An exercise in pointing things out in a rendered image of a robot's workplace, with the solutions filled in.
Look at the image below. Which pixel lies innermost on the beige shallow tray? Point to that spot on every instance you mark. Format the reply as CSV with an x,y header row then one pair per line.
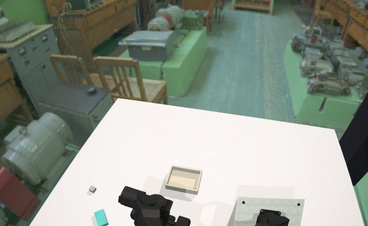
x,y
184,180

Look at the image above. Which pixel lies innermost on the teal rectangular block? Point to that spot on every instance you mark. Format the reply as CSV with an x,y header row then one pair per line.
x,y
101,218

